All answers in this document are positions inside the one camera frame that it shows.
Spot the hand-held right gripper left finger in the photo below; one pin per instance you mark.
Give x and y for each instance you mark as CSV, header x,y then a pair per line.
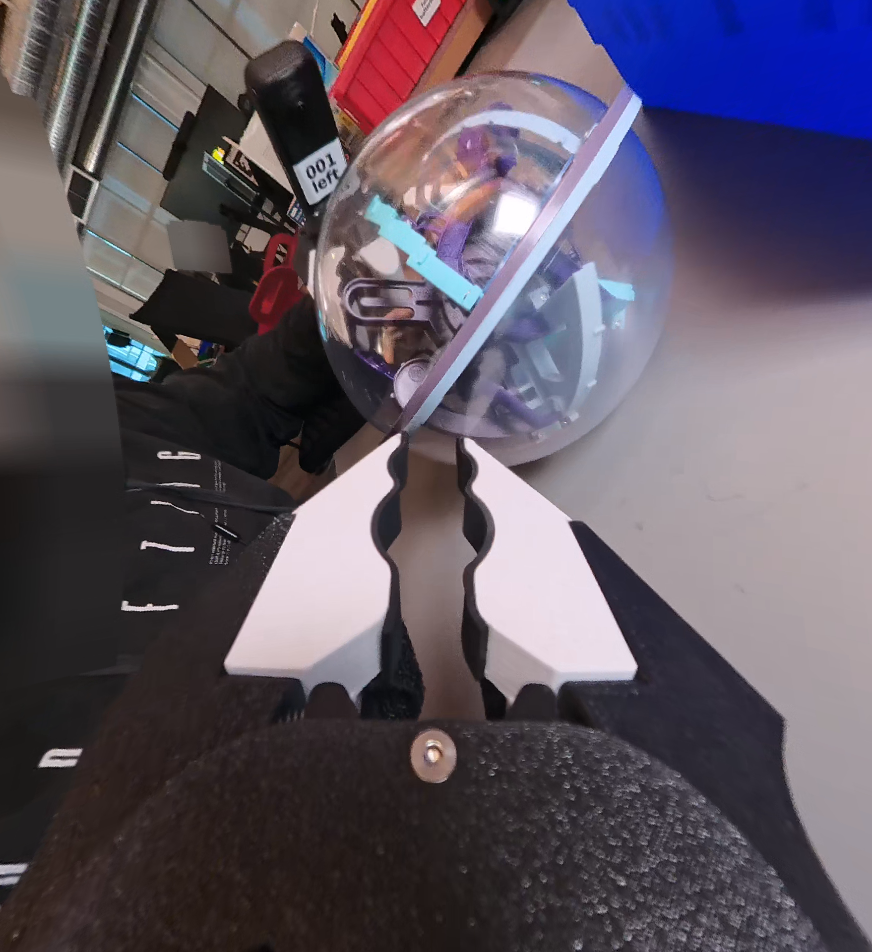
x,y
309,595

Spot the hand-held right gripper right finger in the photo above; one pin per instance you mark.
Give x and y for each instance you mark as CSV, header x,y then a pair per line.
x,y
547,595

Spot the clear maze ball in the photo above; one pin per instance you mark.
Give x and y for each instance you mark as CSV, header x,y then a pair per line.
x,y
614,260

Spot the person's left forearm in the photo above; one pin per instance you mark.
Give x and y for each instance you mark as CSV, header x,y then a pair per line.
x,y
257,387

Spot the red plastic bin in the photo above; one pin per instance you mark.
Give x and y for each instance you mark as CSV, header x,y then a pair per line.
x,y
399,52

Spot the person's black printed hoodie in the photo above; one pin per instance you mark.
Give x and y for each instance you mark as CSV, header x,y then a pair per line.
x,y
71,632

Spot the blue plastic bin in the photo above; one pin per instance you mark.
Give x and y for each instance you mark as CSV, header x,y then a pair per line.
x,y
741,59

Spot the silver air duct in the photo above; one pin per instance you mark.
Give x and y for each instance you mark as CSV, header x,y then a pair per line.
x,y
86,74

